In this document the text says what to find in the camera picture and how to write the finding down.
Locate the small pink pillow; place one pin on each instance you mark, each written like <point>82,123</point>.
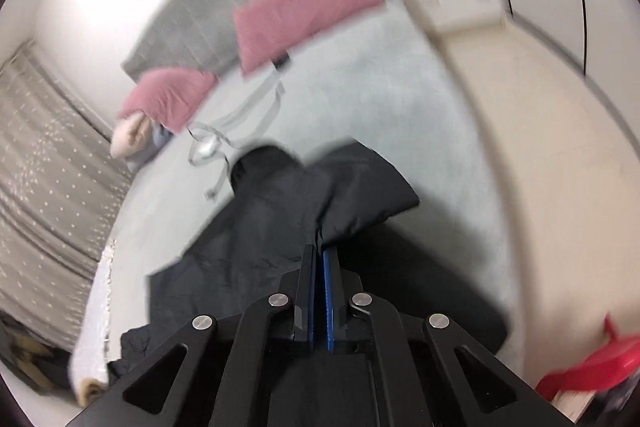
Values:
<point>170,94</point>

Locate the large pink pillow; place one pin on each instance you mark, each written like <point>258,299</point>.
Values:
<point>300,7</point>

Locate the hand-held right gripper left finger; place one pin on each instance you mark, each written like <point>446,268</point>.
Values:
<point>311,297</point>

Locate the black quilted jacket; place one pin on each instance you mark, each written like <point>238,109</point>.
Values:
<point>280,227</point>

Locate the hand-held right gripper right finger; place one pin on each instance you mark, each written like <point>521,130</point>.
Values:
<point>328,302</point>

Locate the pale blue folded cloth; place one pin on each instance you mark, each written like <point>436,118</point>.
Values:
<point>150,149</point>

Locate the dark hanging clothes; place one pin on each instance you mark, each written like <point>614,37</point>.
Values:
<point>30,352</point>

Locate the cream folded blanket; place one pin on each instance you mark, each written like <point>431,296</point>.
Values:
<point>127,139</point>

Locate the red plastic chair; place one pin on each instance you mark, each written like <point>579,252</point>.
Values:
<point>600,362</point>

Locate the white lace-trimmed sheet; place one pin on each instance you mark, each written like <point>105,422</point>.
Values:
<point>95,317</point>

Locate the bed with pale blanket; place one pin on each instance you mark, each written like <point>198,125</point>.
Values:
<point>375,107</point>

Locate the brown garment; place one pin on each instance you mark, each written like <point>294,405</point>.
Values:
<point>92,392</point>

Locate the grey dotted curtain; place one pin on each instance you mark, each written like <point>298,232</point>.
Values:
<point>45,167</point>

